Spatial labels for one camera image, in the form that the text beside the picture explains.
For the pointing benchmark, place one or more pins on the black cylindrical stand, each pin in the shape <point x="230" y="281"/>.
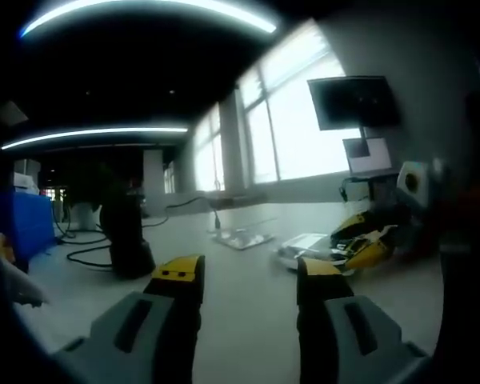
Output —
<point x="126" y="240"/>

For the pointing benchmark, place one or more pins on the white table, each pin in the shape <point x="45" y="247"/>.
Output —
<point x="248" y="288"/>

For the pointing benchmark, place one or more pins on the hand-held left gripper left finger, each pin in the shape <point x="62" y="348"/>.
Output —
<point x="116" y="348"/>

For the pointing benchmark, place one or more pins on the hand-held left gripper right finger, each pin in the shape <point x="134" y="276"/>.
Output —
<point x="344" y="352"/>

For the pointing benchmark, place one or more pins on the long ceiling light strip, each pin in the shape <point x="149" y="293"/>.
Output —
<point x="36" y="24"/>

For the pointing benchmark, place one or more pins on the open laptop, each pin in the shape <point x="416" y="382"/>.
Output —
<point x="378" y="158"/>

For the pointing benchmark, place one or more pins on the blue plastic box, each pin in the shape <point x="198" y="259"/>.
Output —
<point x="20" y="224"/>

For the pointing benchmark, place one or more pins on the yellow box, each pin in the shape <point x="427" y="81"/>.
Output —
<point x="0" y="248"/>

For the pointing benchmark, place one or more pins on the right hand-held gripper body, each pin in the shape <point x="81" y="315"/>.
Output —
<point x="412" y="180"/>

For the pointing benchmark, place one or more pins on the white cardboard boxes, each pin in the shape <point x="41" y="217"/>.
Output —
<point x="26" y="178"/>

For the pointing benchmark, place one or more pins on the large window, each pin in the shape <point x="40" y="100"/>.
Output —
<point x="300" y="132"/>

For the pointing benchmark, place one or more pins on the ceiling air vent panel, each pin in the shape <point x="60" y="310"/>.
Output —
<point x="12" y="111"/>

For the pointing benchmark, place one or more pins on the black wall monitor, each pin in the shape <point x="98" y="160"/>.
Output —
<point x="352" y="102"/>

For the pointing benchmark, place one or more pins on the pale grey object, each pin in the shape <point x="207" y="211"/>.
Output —
<point x="24" y="286"/>

